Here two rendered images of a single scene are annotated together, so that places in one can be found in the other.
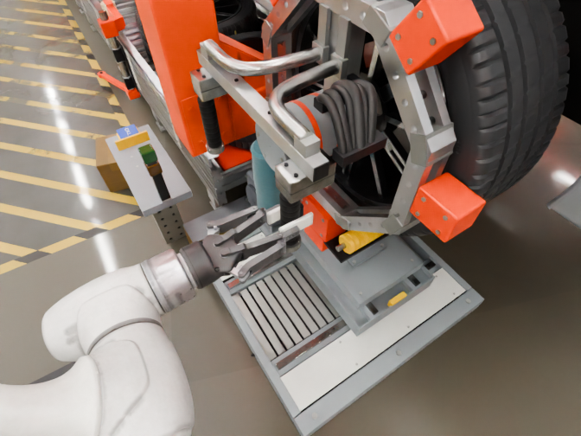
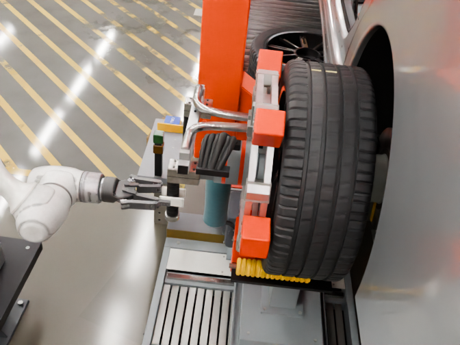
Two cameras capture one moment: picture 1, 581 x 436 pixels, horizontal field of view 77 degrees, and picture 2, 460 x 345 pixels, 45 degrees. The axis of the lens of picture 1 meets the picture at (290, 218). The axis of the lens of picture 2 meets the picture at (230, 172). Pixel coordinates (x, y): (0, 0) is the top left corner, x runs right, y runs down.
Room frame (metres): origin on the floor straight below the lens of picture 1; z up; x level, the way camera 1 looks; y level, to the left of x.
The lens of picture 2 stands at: (-0.50, -0.79, 1.89)
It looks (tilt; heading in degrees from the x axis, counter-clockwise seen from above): 38 degrees down; 33
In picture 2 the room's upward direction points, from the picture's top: 6 degrees clockwise
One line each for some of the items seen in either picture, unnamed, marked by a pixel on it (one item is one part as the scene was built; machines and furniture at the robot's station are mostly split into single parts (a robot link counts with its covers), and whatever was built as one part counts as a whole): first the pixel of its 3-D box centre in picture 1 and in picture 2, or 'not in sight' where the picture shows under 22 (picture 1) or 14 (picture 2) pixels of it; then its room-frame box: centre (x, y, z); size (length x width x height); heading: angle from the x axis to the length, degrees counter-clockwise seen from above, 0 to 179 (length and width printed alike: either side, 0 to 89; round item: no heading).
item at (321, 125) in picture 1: (310, 129); (233, 161); (0.65, -0.04, 0.85); 0.21 x 0.14 x 0.14; 123
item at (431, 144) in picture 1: (336, 118); (256, 164); (0.69, -0.10, 0.85); 0.54 x 0.07 x 0.54; 33
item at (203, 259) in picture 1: (212, 257); (119, 190); (0.33, 0.13, 0.83); 0.09 x 0.08 x 0.07; 123
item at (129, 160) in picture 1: (146, 166); (165, 149); (0.97, 0.52, 0.44); 0.43 x 0.17 x 0.03; 33
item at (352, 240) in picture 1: (377, 226); (273, 270); (0.64, -0.25, 0.51); 0.29 x 0.06 x 0.06; 123
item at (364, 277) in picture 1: (360, 227); (285, 282); (0.78, -0.25, 0.32); 0.40 x 0.30 x 0.28; 33
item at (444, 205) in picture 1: (445, 207); (254, 236); (0.43, -0.28, 0.85); 0.09 x 0.08 x 0.07; 33
